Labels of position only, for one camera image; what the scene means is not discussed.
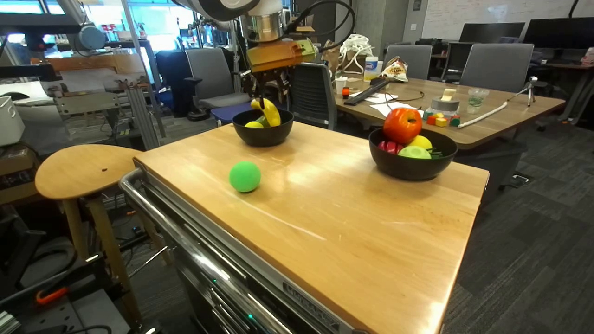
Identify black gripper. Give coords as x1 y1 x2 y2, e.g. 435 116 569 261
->
250 66 292 111

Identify yellow banana plush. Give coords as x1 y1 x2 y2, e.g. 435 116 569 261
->
261 96 281 126

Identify bright green ball plush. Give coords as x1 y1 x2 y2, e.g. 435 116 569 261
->
227 161 261 192

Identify red strawberry with green leaves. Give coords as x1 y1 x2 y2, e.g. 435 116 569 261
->
378 139 400 153

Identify large red orange apple plush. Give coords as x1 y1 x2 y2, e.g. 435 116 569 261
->
381 107 422 144

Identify small yellow round plush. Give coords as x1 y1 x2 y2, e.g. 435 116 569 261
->
409 135 432 150

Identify yellow lemon plush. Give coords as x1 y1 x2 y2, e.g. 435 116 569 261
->
244 120 263 127

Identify pale green round plush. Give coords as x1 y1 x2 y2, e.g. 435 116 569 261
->
398 144 430 159

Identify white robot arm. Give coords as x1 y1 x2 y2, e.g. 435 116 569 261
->
174 0 296 111

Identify near black bowl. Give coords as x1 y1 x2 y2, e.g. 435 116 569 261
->
231 109 292 146

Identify black bowl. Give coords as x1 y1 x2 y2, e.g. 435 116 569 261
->
231 109 292 146
368 127 458 181

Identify mesh back office chair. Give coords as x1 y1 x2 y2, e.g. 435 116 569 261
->
289 62 337 129

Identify grey office chair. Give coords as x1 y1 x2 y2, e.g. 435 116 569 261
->
185 48 248 109

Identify white papers on table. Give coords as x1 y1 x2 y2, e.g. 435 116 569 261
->
368 100 426 122

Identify metal tool cart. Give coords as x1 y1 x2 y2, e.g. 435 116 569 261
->
118 166 372 334

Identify far black bowl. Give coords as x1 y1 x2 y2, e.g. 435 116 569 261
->
368 127 458 181

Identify large wooden office table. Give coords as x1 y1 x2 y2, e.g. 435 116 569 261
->
335 77 563 148

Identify round wooden stool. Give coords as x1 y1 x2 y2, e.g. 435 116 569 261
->
34 144 140 324

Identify clear plastic cup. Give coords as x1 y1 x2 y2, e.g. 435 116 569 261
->
467 88 489 107

